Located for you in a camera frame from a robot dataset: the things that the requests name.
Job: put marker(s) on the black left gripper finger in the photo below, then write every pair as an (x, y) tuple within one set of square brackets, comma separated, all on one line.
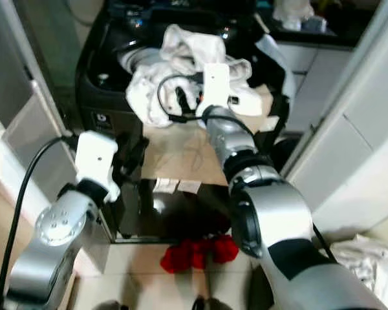
[(137, 150)]

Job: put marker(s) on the white garment black print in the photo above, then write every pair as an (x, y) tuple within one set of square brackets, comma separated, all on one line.
[(149, 84)]

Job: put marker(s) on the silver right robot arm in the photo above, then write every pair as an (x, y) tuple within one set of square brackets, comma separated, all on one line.
[(278, 219)]

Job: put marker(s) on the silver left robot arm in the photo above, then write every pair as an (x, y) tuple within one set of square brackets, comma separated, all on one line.
[(58, 232)]

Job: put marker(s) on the black washing machine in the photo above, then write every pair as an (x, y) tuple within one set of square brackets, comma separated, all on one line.
[(97, 90)]

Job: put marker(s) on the white clothes on counter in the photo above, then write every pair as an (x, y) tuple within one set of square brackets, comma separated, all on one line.
[(297, 14)]

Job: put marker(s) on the white paper label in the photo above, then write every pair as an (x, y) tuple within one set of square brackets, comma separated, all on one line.
[(189, 186), (165, 185)]

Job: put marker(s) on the black grey washer lid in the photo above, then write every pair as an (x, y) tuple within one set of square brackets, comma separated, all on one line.
[(278, 64)]

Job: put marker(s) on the red cloth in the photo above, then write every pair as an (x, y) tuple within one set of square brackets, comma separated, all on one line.
[(197, 253)]

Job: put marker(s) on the black left robot foot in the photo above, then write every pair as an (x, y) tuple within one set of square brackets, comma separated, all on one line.
[(110, 306)]

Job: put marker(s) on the white glass door cabinet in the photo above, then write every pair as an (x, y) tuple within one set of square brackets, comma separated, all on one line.
[(19, 77)]

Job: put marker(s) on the plain white cabinet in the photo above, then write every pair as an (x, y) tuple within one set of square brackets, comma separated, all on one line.
[(349, 142)]

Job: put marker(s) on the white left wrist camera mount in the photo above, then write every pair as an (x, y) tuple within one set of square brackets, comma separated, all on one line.
[(97, 161)]

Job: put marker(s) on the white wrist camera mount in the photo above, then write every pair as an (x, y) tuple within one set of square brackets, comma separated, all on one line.
[(216, 87), (97, 161)]

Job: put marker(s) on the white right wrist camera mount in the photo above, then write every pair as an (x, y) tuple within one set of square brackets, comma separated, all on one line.
[(216, 87)]

